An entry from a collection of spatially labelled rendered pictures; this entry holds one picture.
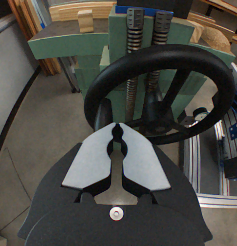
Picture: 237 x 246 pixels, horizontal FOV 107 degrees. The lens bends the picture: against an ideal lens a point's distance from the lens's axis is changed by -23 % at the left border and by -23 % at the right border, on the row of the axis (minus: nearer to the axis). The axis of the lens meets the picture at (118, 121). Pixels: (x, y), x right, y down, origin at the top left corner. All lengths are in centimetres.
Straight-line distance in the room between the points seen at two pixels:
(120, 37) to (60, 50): 19
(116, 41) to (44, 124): 124
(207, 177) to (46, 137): 144
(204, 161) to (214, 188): 21
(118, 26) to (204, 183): 100
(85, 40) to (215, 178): 112
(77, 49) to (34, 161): 108
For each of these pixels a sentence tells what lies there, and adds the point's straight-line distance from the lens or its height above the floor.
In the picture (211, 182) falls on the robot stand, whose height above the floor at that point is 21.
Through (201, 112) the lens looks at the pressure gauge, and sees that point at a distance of 51.
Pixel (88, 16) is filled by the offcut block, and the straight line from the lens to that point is 32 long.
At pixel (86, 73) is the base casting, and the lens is 38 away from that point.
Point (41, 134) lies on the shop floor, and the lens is 132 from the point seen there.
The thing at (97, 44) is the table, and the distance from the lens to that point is 33.
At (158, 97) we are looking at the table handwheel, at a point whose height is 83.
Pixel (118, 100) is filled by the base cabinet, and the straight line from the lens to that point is 46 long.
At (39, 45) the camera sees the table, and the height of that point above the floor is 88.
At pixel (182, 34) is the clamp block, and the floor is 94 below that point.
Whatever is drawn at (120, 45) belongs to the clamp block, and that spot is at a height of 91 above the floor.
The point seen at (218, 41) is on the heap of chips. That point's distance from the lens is 43.
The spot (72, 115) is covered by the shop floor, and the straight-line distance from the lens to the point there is 128.
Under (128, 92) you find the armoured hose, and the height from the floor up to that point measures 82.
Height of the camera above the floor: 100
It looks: 60 degrees down
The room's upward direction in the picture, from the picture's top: 3 degrees clockwise
